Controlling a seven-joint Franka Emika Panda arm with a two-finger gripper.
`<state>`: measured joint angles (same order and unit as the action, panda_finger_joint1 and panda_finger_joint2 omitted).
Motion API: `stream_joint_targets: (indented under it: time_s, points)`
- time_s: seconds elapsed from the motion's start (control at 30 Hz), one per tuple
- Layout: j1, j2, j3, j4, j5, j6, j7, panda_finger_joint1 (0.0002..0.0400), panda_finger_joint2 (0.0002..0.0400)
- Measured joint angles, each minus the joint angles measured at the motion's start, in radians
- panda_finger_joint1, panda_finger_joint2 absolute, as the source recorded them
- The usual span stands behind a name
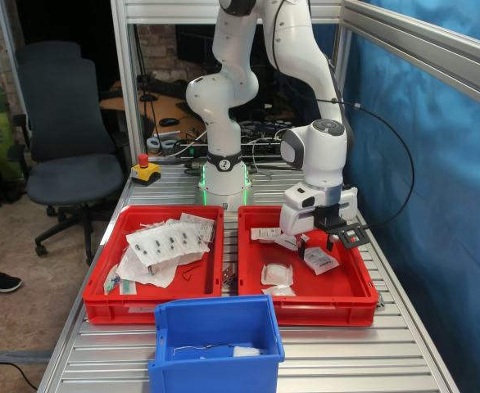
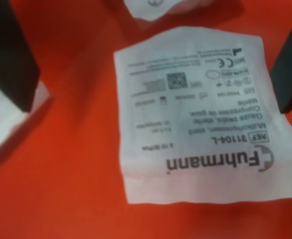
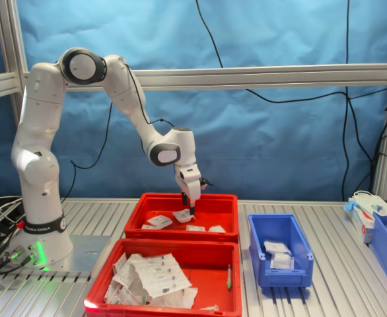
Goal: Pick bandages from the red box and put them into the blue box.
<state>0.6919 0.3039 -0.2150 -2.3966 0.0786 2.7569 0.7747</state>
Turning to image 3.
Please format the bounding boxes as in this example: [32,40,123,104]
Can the paper pack with red edges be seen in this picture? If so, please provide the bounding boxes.
[112,252,138,282]

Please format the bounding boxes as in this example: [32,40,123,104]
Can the black cable along robot arm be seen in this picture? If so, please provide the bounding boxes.
[60,61,178,204]

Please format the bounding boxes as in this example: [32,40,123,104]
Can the open-front blue storage bin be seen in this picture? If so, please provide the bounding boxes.
[248,213,314,288]

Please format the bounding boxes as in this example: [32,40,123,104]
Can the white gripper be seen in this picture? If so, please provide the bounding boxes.
[179,177,202,217]

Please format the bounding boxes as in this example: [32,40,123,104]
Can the blue bin with plastic packets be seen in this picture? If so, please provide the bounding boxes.
[369,211,387,282]

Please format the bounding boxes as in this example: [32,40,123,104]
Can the white box with red print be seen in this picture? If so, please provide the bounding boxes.
[347,206,376,244]

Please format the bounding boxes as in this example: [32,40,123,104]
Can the black hanging vertical cable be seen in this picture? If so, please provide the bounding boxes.
[341,0,374,194]

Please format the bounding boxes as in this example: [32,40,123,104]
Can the clear pack with green item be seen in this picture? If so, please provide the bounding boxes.
[104,280,153,306]

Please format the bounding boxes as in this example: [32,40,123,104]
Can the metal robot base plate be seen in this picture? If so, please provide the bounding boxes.
[1,234,111,278]

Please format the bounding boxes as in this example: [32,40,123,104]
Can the crumpled white paper pack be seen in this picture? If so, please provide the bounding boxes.
[150,287,199,310]

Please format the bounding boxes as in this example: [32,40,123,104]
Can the black cables on frame post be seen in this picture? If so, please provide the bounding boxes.
[370,104,387,196]

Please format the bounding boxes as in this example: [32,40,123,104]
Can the black hanging sagging cable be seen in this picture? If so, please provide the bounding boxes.
[195,0,387,104]

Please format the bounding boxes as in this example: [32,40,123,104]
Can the aluminium profile frame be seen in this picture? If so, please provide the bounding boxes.
[0,0,387,204]

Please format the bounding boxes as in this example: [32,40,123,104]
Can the blue backdrop curtain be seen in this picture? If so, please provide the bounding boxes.
[0,0,387,202]

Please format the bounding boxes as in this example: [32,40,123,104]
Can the red crate with bandage packets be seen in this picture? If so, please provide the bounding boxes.
[123,192,240,244]

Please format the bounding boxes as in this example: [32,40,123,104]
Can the red crate with syringe packs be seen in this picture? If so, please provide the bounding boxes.
[83,238,243,317]

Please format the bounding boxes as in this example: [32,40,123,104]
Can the long syringe blister strip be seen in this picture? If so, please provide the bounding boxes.
[127,253,193,298]

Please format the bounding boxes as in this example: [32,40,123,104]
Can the stack of face masks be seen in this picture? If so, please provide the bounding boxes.
[351,190,387,217]

